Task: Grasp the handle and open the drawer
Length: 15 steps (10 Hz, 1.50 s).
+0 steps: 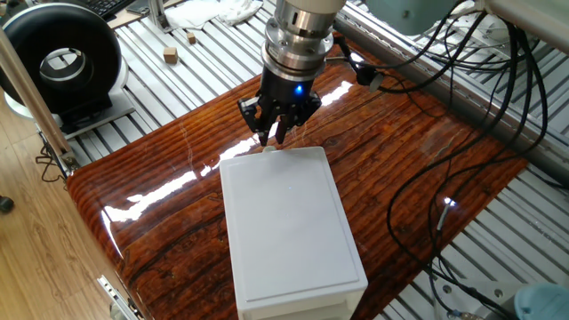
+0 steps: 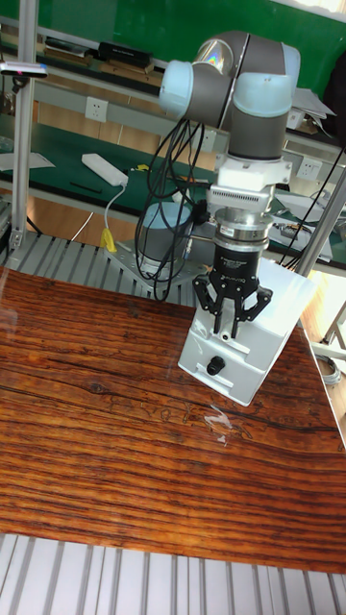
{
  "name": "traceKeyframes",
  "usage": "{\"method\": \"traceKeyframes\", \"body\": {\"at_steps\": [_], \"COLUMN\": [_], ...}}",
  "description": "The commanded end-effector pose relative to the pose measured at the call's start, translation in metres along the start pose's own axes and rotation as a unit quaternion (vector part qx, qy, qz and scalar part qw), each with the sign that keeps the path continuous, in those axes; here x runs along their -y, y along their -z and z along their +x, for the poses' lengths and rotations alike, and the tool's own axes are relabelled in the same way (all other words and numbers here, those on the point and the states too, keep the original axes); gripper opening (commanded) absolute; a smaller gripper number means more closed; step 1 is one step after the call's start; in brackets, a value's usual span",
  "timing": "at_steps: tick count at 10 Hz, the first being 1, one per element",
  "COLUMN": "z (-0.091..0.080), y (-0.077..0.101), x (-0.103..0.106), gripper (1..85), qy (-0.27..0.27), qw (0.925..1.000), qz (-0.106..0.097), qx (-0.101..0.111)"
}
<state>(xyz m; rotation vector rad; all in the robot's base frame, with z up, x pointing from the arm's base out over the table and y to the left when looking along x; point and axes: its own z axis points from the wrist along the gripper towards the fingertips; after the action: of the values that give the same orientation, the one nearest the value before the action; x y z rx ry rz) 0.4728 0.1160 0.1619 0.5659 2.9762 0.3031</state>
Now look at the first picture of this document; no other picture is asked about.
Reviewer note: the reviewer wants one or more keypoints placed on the silver metal bracket strip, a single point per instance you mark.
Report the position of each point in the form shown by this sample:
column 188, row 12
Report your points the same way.
column 117, row 295

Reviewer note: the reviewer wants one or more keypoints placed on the slanted beige frame bar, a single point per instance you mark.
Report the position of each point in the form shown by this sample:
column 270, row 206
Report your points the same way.
column 31, row 93

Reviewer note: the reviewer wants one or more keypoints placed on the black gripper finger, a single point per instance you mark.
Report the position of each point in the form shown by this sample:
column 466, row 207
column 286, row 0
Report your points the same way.
column 251, row 115
column 306, row 111

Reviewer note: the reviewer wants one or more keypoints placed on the white crumpled cloth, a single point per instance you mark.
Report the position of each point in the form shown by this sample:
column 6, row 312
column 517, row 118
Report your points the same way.
column 200, row 13

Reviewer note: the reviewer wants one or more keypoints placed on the black caster wheel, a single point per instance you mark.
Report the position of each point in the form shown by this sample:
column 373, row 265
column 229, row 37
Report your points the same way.
column 5, row 203

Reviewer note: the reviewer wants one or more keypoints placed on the aluminium table edge rail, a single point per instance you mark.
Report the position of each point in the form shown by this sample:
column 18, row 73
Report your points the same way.
column 555, row 162

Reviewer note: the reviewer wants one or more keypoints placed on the glossy wood grain mat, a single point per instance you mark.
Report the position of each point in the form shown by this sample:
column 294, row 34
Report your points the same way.
column 155, row 249

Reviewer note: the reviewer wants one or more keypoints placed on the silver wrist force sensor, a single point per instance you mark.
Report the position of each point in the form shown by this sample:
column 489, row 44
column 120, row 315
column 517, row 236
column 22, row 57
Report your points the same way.
column 295, row 44

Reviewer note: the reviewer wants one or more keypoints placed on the white drawer with white knob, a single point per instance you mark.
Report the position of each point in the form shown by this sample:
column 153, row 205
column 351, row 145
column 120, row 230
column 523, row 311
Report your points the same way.
column 268, row 149

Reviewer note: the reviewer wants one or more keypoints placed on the grey robot mounting plate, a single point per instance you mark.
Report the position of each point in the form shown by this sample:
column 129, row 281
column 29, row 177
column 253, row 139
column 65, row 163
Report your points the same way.
column 482, row 286

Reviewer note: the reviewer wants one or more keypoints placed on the black computer keyboard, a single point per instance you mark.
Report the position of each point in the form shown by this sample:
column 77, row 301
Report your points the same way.
column 104, row 5

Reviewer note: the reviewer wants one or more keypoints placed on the silver corner bracket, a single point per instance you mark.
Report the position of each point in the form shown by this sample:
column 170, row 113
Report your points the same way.
column 70, row 161

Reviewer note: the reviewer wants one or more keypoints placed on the short aluminium profile post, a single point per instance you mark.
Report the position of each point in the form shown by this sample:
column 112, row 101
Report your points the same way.
column 158, row 15

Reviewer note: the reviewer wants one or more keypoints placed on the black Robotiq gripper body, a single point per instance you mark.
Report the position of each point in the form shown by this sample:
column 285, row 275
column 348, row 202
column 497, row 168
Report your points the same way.
column 286, row 95

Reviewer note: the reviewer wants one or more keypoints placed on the large wooden cube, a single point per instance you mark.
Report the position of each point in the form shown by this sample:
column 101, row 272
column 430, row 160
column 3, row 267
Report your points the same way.
column 170, row 55

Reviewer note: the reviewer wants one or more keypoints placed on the white plastic drawer cabinet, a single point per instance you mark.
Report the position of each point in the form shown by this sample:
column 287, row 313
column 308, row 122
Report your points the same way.
column 289, row 231

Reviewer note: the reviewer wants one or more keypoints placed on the white cylindrical machine base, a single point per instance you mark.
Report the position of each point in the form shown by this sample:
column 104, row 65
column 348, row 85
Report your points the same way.
column 480, row 26

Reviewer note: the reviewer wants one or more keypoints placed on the grey flat base plate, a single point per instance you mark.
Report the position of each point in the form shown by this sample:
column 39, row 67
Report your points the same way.
column 120, row 111

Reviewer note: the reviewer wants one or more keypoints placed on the small wooden cube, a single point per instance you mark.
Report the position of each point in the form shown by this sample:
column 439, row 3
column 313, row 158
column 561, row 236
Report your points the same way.
column 191, row 38

